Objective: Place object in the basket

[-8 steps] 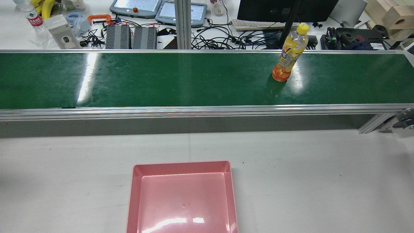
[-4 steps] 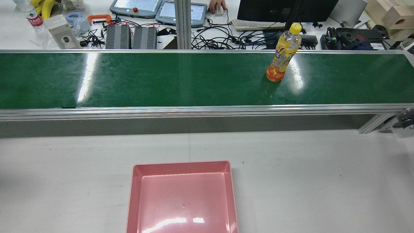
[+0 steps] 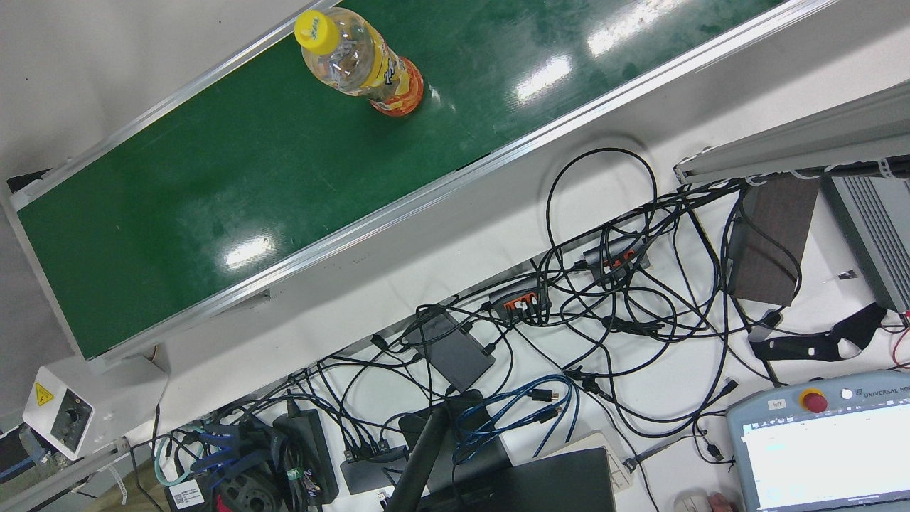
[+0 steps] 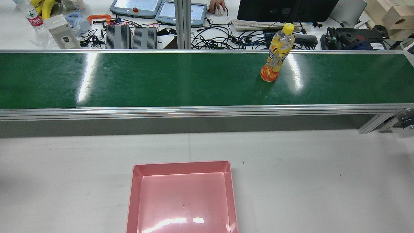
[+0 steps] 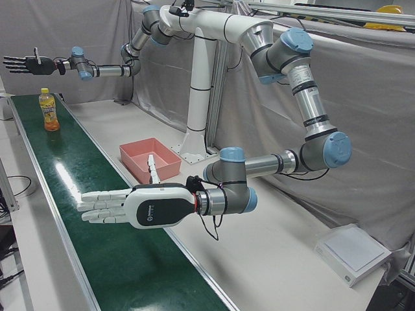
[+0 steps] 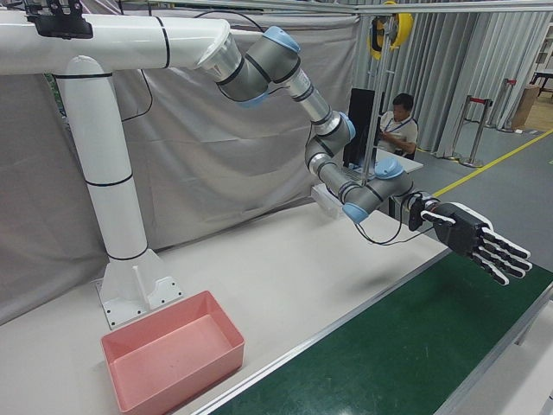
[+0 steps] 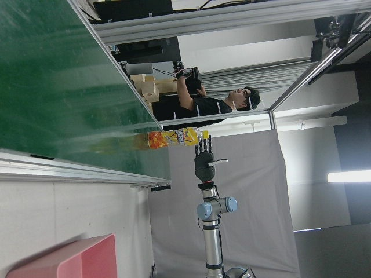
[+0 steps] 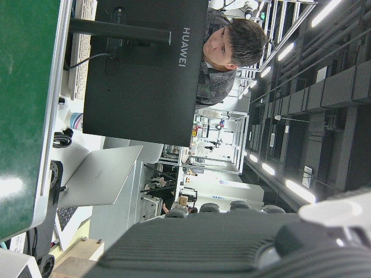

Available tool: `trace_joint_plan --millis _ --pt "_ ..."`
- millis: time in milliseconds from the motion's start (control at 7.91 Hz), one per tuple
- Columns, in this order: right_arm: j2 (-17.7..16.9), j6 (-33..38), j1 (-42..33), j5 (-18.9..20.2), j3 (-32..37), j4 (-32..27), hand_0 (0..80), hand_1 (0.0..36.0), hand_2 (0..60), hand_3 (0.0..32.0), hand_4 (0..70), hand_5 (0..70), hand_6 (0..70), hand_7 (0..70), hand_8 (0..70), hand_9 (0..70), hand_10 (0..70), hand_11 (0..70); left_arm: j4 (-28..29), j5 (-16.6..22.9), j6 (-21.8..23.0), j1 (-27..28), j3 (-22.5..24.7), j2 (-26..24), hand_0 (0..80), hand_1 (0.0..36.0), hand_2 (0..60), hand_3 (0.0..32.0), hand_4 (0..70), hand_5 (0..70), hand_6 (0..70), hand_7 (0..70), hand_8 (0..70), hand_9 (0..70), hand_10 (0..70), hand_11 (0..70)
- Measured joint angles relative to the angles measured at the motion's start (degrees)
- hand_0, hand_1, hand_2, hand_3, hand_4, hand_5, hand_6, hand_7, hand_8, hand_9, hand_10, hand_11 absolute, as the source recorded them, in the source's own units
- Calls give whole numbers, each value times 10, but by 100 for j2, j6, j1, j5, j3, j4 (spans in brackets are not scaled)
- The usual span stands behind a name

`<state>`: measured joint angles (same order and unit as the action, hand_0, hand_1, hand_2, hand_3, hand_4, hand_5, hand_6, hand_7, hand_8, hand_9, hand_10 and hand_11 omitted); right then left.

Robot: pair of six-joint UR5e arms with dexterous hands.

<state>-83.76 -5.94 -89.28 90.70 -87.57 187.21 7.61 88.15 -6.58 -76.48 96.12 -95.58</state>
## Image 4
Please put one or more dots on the black monitor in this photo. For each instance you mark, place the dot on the black monitor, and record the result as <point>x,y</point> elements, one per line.
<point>265,9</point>

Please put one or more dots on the plain wooden block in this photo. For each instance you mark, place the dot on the plain wooden block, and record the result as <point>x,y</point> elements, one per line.
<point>380,6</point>

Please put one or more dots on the grey box in plastic bag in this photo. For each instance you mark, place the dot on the grey box in plastic bag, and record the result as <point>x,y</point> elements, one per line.
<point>63,35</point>

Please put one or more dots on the light blue tape roll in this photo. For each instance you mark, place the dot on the light blue tape roll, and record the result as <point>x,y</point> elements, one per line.
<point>81,24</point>

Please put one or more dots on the pink plastic basket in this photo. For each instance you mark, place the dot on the pink plastic basket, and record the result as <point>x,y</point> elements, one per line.
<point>181,200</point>

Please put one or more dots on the wooden block with hole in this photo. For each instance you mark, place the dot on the wooden block with hole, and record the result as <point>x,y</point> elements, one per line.
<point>399,19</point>

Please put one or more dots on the grey flat panel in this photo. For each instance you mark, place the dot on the grey flat panel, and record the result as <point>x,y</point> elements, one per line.
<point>349,11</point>

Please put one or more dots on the aluminium profile post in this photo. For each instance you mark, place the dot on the aluminium profile post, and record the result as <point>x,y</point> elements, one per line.
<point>182,22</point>

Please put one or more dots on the clear water bottle red label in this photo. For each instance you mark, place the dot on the clear water bottle red label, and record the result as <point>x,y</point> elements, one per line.
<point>34,17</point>

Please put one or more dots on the orange clamp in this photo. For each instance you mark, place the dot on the orange clamp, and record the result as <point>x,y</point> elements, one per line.
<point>97,16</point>

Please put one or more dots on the white keyboard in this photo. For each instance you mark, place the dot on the white keyboard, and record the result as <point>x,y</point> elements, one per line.
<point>249,25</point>

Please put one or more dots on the black equipment pile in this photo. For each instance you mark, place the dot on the black equipment pile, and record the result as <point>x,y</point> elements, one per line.
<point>349,37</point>

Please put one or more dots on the yellow banana bunch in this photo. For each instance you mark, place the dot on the yellow banana bunch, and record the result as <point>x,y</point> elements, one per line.
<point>48,8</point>

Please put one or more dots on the black ribbed power supply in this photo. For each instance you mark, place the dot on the black ribbed power supply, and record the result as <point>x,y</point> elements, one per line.
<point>118,37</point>
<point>145,38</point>

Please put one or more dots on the orange juice bottle yellow cap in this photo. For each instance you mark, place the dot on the orange juice bottle yellow cap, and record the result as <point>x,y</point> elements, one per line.
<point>278,51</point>

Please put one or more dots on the grey computer mouse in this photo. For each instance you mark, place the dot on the grey computer mouse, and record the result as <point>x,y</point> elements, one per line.
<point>219,12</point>

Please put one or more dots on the grey teach pendant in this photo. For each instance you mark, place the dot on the grey teach pendant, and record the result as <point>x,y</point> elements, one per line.
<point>136,6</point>
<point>197,14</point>

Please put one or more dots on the person's bare hand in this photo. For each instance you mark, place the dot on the person's bare hand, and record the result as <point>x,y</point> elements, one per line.
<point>216,3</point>

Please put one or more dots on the green conveyor belt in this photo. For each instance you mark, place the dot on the green conveyor belt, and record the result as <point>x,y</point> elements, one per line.
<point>161,81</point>
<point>194,112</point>

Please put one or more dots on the white jar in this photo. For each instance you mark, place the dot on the white jar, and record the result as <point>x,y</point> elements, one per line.
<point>76,5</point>

